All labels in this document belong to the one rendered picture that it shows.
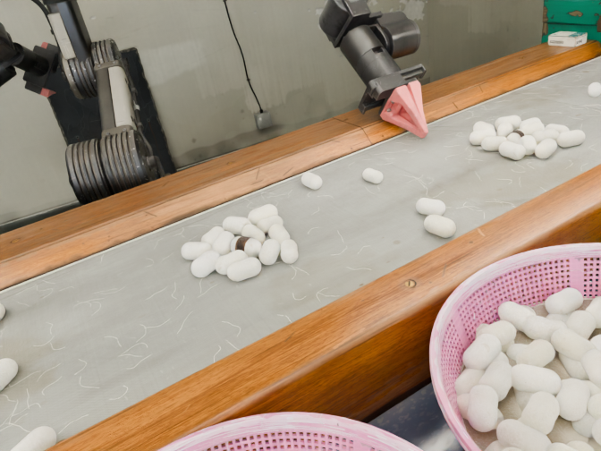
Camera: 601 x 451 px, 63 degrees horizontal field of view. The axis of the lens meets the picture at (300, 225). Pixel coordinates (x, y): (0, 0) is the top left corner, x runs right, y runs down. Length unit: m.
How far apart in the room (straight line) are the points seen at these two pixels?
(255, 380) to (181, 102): 2.33
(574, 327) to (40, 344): 0.47
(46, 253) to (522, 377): 0.53
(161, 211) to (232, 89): 2.05
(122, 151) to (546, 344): 0.71
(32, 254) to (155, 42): 1.99
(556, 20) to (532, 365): 0.95
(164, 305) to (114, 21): 2.12
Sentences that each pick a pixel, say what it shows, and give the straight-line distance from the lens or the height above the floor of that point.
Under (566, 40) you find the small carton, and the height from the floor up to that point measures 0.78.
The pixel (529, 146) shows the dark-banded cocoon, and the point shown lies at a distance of 0.71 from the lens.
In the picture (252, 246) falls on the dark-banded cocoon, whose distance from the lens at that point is 0.53.
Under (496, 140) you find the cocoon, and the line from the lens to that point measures 0.72.
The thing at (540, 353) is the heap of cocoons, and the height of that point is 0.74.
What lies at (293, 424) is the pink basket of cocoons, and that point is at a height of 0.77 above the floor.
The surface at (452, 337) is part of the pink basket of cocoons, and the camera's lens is 0.40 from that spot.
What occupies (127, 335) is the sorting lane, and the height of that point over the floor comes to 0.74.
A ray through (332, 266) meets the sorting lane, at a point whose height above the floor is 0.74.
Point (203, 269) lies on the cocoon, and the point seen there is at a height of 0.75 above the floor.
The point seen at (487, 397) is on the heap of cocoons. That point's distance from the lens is 0.37.
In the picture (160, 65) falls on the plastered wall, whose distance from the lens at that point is 2.59.
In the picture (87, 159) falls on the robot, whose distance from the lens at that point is 0.91.
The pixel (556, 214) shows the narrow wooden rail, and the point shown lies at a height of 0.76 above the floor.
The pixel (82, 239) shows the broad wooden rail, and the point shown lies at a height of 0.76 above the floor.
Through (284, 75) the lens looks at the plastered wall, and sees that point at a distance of 2.77.
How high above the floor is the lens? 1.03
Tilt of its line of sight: 29 degrees down
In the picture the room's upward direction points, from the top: 11 degrees counter-clockwise
